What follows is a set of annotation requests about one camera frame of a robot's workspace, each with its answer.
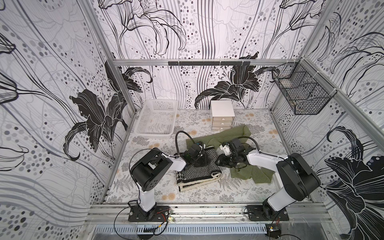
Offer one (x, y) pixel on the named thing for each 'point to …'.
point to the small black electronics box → (273, 231)
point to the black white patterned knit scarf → (200, 174)
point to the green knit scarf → (248, 173)
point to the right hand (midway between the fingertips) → (218, 162)
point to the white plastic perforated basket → (156, 117)
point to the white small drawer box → (223, 114)
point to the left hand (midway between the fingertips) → (211, 163)
